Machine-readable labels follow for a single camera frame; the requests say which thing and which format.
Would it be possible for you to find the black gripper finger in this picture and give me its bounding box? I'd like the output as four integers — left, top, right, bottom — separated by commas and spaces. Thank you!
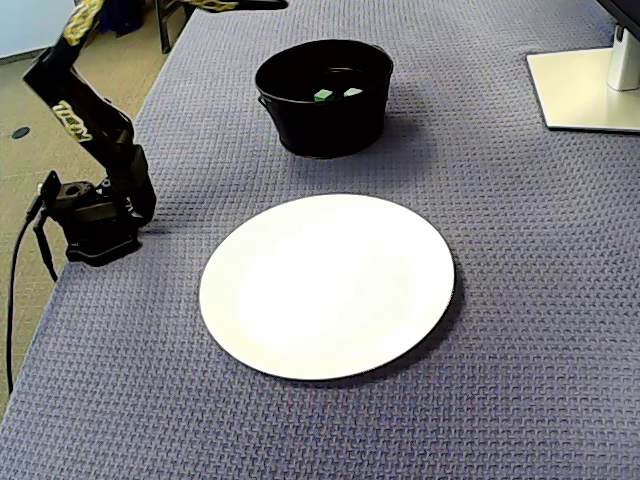
183, 0, 290, 13

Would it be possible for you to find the black metal bucket container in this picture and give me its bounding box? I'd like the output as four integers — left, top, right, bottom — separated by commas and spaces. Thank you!
253, 38, 395, 160

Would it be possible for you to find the white round plate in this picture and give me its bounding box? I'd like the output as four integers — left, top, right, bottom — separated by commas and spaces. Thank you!
198, 193, 457, 382

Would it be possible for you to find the white monitor stand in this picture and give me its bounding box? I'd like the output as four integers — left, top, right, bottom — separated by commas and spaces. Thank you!
526, 23, 640, 134

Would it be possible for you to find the black monitor screen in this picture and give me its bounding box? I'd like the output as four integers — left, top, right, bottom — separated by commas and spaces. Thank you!
597, 0, 640, 30

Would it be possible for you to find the blue woven table cloth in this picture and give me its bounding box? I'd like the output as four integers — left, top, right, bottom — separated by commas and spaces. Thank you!
0, 0, 640, 480

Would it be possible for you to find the dark chair frame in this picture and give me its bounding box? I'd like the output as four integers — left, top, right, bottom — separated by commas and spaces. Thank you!
153, 0, 201, 55

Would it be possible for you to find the short black robot cable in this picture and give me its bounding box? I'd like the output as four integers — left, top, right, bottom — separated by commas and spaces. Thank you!
32, 222, 58, 284

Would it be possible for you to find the long black robot cable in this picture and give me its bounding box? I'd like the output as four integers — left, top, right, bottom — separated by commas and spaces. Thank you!
5, 197, 44, 397

